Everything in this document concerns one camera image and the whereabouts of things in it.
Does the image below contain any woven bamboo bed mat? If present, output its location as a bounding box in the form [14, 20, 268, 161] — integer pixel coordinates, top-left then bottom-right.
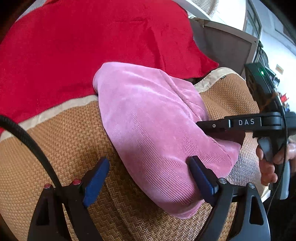
[1, 67, 265, 240]

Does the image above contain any pink corduroy jacket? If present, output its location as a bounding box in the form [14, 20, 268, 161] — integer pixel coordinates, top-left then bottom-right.
[93, 62, 245, 219]

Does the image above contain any black braided cable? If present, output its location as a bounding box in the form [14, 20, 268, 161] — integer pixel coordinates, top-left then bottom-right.
[0, 114, 63, 193]

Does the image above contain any grey bedside cabinet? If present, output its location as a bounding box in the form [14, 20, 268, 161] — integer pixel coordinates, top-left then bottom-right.
[189, 18, 259, 77]

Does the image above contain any person's right hand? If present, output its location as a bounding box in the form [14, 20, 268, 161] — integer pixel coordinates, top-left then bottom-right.
[256, 141, 295, 186]

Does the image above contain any beige padded headboard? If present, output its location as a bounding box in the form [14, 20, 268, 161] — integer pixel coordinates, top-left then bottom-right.
[193, 0, 246, 31]

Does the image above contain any red blanket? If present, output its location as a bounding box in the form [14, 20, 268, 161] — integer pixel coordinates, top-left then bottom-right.
[1, 1, 218, 123]

